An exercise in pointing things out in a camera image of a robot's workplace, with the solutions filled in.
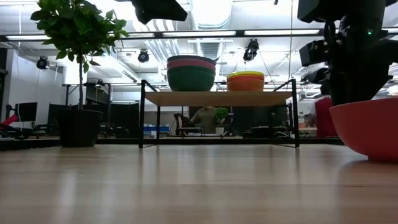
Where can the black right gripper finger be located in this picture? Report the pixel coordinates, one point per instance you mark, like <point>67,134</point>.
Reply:
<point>376,90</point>
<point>345,90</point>

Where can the large red bowl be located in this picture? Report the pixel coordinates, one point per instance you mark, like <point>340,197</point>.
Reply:
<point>370,127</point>

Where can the large pink bowl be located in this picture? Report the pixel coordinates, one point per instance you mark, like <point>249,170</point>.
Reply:
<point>191,63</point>

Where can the large teal bowl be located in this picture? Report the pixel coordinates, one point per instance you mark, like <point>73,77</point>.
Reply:
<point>191,81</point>

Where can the small orange bowl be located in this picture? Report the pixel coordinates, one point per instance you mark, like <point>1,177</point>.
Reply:
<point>245,84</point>

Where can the small yellow bowl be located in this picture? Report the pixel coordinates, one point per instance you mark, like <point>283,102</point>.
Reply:
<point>245,75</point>

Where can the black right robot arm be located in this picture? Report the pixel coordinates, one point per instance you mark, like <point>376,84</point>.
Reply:
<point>342,11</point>

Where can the background black robot arm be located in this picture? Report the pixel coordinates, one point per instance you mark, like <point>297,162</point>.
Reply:
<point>181,123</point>

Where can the person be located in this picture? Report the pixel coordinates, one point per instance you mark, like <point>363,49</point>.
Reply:
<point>325,116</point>
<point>205,119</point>

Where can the ceiling light strip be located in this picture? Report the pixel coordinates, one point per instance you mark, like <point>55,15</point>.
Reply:
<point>28,37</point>
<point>281,32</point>
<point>199,33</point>

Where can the green leafy potted plant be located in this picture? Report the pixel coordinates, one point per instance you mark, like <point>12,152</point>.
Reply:
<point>77,28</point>

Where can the blue storage box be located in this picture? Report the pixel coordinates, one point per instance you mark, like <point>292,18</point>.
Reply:
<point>155,128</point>

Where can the small background potted plant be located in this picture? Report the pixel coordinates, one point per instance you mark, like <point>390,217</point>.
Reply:
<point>220,115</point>

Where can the black plant pot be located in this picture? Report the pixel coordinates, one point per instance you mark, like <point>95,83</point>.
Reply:
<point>81,127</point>

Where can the black computer monitor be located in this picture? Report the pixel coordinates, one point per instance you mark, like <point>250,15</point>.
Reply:
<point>26,112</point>

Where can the red padded object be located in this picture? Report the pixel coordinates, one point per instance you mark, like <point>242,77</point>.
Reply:
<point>9,119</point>

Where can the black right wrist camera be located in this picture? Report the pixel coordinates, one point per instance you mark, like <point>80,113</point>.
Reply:
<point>314,53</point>

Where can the black ceiling camera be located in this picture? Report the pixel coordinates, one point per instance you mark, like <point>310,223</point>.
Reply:
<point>42,63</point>
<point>251,49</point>
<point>143,57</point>

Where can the silver ceiling air duct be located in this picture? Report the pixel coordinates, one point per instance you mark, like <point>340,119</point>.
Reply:
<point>211,15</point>

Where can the wooden shelf with black frame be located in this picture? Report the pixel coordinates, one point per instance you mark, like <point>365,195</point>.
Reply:
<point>217,98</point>

